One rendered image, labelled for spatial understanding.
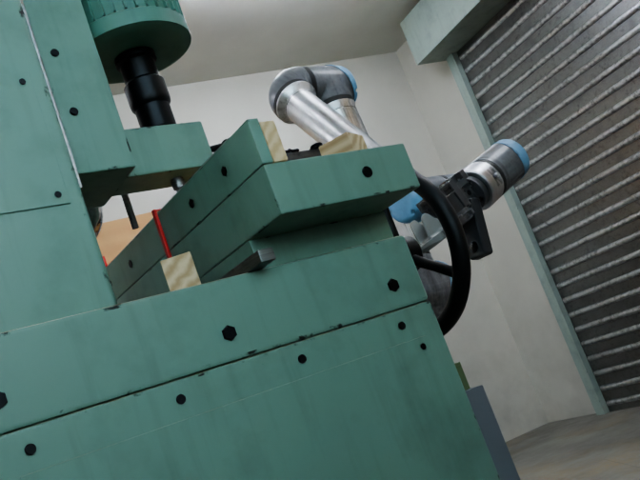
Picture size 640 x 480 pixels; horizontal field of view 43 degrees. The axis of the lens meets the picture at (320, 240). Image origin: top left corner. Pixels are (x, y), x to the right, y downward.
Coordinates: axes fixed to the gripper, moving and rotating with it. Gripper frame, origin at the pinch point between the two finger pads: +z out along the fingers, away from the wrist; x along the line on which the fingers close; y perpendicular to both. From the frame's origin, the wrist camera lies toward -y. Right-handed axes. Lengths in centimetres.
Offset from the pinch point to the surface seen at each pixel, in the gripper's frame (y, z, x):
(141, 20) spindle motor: 53, 35, 20
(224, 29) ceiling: 128, -195, -232
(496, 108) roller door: 2, -303, -199
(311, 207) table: 18, 46, 39
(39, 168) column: 41, 61, 23
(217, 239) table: 22, 49, 25
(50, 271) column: 30, 68, 22
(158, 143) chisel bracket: 38, 42, 15
